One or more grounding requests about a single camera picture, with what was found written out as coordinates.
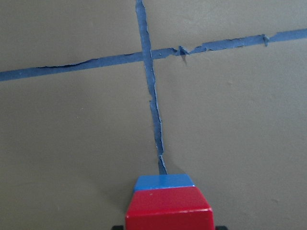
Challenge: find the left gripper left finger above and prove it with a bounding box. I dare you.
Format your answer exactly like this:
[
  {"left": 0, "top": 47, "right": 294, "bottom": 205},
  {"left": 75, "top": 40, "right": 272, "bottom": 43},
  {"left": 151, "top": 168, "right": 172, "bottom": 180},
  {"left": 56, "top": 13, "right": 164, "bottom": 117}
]
[{"left": 112, "top": 225, "right": 124, "bottom": 230}]

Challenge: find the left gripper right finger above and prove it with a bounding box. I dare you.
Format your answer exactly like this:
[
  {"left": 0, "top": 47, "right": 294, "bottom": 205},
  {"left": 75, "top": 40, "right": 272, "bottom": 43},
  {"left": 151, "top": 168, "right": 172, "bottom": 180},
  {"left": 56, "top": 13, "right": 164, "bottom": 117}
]
[{"left": 214, "top": 225, "right": 227, "bottom": 230}]

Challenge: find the red wooden block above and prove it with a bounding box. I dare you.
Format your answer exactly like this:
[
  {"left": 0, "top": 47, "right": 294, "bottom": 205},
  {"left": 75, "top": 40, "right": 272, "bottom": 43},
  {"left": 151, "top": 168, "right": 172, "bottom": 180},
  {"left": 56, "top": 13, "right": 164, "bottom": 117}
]
[{"left": 125, "top": 186, "right": 215, "bottom": 230}]

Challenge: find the blue wooden block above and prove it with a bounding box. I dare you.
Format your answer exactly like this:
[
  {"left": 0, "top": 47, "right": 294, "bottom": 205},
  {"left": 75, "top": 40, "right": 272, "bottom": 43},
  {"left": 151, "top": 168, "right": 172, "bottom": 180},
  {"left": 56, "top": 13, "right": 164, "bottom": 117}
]
[{"left": 133, "top": 174, "right": 196, "bottom": 193}]

